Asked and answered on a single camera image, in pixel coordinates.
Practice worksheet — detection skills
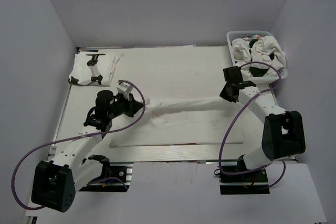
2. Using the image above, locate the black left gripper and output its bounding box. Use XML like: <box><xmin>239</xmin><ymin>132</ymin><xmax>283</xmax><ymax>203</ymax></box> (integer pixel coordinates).
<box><xmin>108</xmin><ymin>92</ymin><xmax>143</xmax><ymax>120</ymax></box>

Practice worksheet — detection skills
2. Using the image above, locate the white t-shirt green trim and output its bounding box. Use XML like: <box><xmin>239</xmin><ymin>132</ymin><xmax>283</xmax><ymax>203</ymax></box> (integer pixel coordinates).
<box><xmin>108</xmin><ymin>97</ymin><xmax>241</xmax><ymax>148</ymax></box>

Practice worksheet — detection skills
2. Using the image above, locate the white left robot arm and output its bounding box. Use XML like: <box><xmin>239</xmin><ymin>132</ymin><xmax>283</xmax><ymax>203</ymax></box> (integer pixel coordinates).
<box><xmin>31</xmin><ymin>90</ymin><xmax>145</xmax><ymax>212</ymax></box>

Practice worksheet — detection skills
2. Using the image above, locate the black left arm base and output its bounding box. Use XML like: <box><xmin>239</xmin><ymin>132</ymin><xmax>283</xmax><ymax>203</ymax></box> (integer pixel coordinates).
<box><xmin>78</xmin><ymin>155</ymin><xmax>133</xmax><ymax>193</ymax></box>

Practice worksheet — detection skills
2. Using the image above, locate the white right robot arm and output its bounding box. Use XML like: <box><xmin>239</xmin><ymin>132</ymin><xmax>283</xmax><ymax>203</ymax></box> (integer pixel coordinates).
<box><xmin>218</xmin><ymin>66</ymin><xmax>306</xmax><ymax>182</ymax></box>

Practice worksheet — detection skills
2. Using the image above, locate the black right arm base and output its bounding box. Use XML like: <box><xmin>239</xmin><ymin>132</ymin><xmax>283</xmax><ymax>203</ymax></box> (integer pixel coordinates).
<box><xmin>214</xmin><ymin>168</ymin><xmax>270</xmax><ymax>195</ymax></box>

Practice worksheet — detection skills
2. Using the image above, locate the white plastic basket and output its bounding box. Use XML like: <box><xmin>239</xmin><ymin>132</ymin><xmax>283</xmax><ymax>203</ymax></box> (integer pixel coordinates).
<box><xmin>226</xmin><ymin>30</ymin><xmax>288</xmax><ymax>84</ymax></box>

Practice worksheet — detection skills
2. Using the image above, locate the folded white t-shirt black print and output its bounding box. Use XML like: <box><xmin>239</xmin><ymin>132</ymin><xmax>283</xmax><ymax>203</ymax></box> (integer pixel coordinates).
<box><xmin>68</xmin><ymin>51</ymin><xmax>124</xmax><ymax>87</ymax></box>

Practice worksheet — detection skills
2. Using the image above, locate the white t-shirt cartoon print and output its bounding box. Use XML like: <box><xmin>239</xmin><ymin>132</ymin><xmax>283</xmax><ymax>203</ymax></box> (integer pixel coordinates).
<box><xmin>230</xmin><ymin>34</ymin><xmax>286</xmax><ymax>78</ymax></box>

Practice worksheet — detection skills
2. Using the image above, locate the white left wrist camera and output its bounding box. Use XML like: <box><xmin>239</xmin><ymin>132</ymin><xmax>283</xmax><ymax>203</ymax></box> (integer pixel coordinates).
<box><xmin>117</xmin><ymin>80</ymin><xmax>133</xmax><ymax>101</ymax></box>

